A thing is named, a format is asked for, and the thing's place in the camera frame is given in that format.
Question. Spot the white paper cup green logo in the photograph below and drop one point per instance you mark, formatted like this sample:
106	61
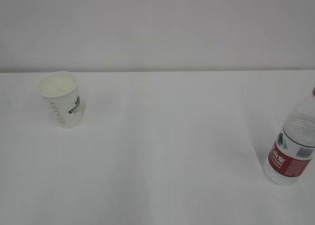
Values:
60	91

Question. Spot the clear water bottle red label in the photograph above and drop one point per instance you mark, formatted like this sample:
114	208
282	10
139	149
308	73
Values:
294	147

